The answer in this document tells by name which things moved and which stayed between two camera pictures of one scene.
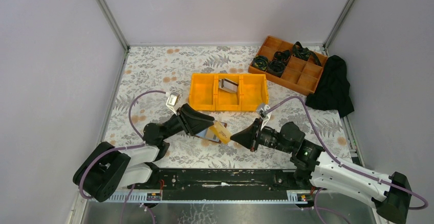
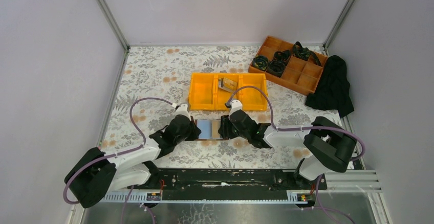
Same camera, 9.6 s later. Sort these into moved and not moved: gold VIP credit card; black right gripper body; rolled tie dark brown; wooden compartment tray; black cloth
Moved: gold VIP credit card; black right gripper body
Not moved: rolled tie dark brown; wooden compartment tray; black cloth
